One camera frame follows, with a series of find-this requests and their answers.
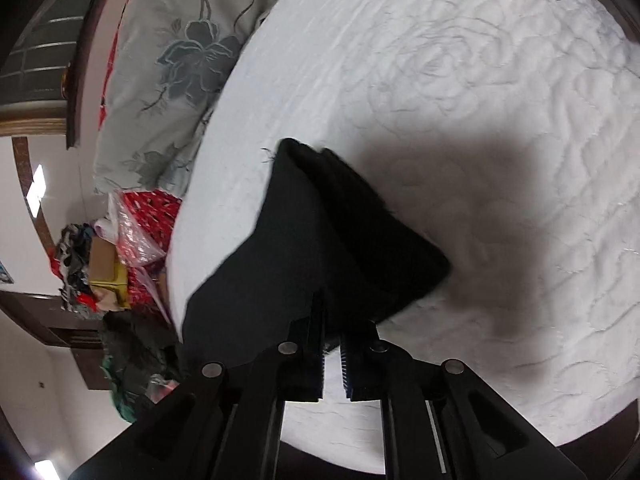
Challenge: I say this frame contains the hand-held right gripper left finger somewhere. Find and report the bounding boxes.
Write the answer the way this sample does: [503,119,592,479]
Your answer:
[70,291,329,480]

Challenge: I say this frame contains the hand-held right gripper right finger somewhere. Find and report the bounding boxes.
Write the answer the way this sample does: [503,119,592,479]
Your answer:
[341,321,587,480]

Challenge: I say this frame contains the black pants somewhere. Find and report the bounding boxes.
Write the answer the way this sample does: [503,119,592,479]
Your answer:
[181,137,453,376]

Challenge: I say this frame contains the dark green clothes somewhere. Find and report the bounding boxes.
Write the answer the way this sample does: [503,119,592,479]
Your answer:
[97,310,186,423]

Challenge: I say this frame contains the yellow box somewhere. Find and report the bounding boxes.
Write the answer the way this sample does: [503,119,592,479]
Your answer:
[90,260,131,311]

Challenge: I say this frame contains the clear plastic bag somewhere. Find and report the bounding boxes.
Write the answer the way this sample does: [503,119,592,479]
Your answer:
[95,191,173,321]

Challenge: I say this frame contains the cardboard box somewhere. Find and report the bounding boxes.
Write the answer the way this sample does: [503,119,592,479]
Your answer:
[89,237,118,286]

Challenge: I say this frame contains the pile of mixed clothes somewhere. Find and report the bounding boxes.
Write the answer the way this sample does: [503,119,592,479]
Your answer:
[50,222,101,316]

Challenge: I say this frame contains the dark wooden cabinet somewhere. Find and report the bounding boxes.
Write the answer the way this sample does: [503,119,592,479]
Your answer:
[0,290,111,391]

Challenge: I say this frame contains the white quilted bed cover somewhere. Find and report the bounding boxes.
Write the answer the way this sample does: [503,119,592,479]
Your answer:
[165,0,640,476]

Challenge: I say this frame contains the square ceiling light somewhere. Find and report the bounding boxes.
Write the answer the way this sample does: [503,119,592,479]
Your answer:
[26,164,48,217]

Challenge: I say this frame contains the grey floral pillow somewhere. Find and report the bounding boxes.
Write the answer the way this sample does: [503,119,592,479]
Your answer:
[94,0,311,196]

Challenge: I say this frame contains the dark wooden headboard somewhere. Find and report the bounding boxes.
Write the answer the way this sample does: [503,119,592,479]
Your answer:
[65,0,131,148]

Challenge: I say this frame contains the dark barred window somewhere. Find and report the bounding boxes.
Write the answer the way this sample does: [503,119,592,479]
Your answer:
[0,0,96,106]

